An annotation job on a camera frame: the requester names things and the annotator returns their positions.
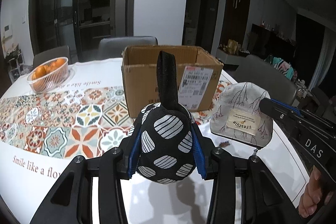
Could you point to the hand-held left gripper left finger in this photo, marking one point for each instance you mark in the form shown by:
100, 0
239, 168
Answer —
133, 154

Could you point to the orange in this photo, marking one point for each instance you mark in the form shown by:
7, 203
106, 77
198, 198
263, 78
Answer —
57, 64
39, 72

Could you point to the dark wooden cabinet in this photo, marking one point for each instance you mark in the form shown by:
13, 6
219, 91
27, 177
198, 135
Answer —
236, 8

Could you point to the white plastic fruit basket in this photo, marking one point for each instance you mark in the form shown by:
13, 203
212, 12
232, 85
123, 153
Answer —
48, 79

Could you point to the person's right hand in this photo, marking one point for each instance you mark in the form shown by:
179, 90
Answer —
313, 192

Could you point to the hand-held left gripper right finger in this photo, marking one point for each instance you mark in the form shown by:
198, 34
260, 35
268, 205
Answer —
198, 159

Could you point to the cardboard box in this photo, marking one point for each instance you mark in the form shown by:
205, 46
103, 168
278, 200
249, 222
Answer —
155, 87

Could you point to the grey dining chair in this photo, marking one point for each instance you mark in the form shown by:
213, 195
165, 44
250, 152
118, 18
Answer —
126, 47
51, 54
265, 77

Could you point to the tile pattern tablecloth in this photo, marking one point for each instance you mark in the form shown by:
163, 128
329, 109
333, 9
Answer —
65, 113

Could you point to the black pouch with striped ovals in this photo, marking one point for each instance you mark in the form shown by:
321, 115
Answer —
164, 140

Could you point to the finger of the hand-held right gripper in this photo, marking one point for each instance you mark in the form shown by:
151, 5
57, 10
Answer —
275, 108

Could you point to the grey branch print pouch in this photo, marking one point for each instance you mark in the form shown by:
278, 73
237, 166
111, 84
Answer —
236, 103

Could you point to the glass sliding door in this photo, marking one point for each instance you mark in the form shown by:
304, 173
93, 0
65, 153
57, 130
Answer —
65, 3

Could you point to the colourful cloth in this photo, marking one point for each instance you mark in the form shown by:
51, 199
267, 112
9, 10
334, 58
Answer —
281, 66

